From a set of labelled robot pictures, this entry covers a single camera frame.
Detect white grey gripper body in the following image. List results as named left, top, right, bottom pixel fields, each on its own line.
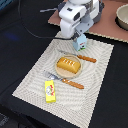
left=58, top=0, right=104, bottom=40

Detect golden bread loaf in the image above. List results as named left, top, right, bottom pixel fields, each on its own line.
left=57, top=57, right=81, bottom=74

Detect yellow butter box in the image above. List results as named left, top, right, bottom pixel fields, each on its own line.
left=45, top=80, right=56, bottom=103

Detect light blue milk carton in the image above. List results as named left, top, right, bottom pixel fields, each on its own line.
left=73, top=34, right=87, bottom=51

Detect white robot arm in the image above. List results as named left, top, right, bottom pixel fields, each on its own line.
left=58, top=0, right=104, bottom=40

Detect pink serving mat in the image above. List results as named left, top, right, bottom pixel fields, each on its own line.
left=48, top=0, right=128, bottom=42

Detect cream bowl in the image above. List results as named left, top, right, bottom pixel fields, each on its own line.
left=116, top=4, right=128, bottom=31

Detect beige round plate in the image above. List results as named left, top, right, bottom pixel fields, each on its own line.
left=55, top=55, right=82, bottom=79

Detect beige woven placemat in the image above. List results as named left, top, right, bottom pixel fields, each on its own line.
left=13, top=39, right=113, bottom=128

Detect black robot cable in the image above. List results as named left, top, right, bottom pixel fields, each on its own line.
left=17, top=0, right=74, bottom=41

